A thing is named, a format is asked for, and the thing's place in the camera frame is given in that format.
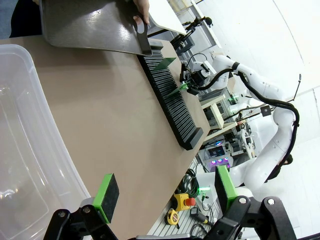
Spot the yellow emergency stop button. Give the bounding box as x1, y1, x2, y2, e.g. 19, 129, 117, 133
173, 192, 197, 212

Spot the black plastic tray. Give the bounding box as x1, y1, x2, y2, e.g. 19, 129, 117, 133
39, 0, 154, 57

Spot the yellow tape measure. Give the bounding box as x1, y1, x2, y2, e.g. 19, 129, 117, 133
164, 208, 180, 226

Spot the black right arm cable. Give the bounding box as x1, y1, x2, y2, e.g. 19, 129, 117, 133
199, 66, 300, 162

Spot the coiled black cable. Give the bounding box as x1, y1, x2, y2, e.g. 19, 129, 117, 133
179, 168, 201, 199

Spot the green PCB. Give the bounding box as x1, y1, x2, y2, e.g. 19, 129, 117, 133
153, 57, 178, 72
166, 82, 189, 98

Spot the computer with glowing fans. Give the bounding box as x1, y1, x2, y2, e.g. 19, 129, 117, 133
204, 141, 234, 173

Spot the clear plastic box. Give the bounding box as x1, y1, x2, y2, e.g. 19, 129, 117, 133
0, 44, 92, 240

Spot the black yellow screwdriver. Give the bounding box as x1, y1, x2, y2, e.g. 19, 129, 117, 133
189, 207, 210, 225

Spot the tall black tripod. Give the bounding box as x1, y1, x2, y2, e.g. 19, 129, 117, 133
171, 15, 214, 55

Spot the thin black pole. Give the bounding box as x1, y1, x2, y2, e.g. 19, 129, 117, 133
293, 73, 303, 100

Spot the black slotted PCB rack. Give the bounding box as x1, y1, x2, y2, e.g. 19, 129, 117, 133
136, 41, 205, 151

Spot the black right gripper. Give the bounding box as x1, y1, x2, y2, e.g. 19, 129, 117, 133
179, 70, 209, 97

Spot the cream frame shelf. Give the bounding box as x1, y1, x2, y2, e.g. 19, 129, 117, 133
199, 94, 239, 141

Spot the white table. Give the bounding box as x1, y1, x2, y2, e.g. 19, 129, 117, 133
147, 0, 188, 36

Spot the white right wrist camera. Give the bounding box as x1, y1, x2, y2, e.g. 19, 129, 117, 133
192, 59, 216, 75

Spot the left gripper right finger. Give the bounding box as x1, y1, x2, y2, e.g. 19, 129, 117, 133
204, 164, 298, 240

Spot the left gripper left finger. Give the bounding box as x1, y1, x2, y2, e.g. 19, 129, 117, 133
43, 172, 120, 240

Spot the person's left hand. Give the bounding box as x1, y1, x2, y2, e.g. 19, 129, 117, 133
132, 0, 151, 25

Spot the aluminium slotted base plate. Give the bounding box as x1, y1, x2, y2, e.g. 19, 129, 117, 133
146, 194, 221, 240

